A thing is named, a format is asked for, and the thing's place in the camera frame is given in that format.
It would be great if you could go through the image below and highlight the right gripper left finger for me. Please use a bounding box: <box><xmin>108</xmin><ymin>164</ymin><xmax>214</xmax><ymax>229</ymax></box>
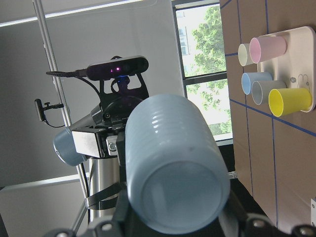
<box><xmin>44</xmin><ymin>190</ymin><xmax>128</xmax><ymax>237</ymax></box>

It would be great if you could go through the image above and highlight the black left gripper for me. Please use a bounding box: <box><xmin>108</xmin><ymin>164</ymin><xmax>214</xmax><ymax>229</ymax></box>
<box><xmin>71</xmin><ymin>95</ymin><xmax>148</xmax><ymax>158</ymax></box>

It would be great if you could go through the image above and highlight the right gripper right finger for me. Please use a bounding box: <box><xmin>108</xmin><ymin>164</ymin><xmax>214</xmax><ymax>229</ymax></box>
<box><xmin>222</xmin><ymin>191</ymin><xmax>316</xmax><ymax>237</ymax></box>

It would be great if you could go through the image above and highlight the light blue plastic cup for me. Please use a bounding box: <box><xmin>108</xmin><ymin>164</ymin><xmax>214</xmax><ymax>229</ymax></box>
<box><xmin>125</xmin><ymin>94</ymin><xmax>230</xmax><ymax>235</ymax></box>

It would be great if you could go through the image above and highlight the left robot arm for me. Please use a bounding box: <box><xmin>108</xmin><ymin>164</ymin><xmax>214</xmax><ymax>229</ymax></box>
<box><xmin>53</xmin><ymin>89</ymin><xmax>149</xmax><ymax>198</ymax></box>

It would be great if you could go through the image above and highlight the yellow plastic cup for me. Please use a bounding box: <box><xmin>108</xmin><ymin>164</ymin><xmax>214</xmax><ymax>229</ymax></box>
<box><xmin>268</xmin><ymin>88</ymin><xmax>312</xmax><ymax>117</ymax></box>

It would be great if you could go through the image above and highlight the grey plastic cup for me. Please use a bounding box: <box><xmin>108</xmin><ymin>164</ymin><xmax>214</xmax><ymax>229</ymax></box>
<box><xmin>252</xmin><ymin>80</ymin><xmax>287</xmax><ymax>105</ymax></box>

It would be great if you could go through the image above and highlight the pale green plastic cup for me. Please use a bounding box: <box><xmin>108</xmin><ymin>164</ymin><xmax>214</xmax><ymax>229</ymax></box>
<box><xmin>238</xmin><ymin>43</ymin><xmax>254</xmax><ymax>67</ymax></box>

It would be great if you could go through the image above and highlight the pink plastic cup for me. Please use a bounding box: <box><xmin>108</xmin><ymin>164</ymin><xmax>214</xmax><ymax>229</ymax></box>
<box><xmin>249</xmin><ymin>36</ymin><xmax>286</xmax><ymax>64</ymax></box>

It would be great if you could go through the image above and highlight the white plastic tray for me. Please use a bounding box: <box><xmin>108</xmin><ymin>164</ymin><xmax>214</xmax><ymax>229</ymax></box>
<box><xmin>257</xmin><ymin>26</ymin><xmax>316</xmax><ymax>113</ymax></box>

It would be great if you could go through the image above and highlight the small black frame camera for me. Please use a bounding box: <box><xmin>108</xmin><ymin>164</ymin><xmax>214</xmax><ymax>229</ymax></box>
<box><xmin>35</xmin><ymin>99</ymin><xmax>64</xmax><ymax>121</ymax></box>

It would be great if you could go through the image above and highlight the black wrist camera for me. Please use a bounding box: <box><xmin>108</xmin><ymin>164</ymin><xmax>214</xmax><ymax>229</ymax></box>
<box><xmin>86</xmin><ymin>56</ymin><xmax>149</xmax><ymax>81</ymax></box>

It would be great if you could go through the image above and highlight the aluminium frame post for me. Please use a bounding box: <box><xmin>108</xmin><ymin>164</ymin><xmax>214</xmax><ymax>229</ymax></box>
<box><xmin>33</xmin><ymin>0</ymin><xmax>89</xmax><ymax>208</ymax></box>

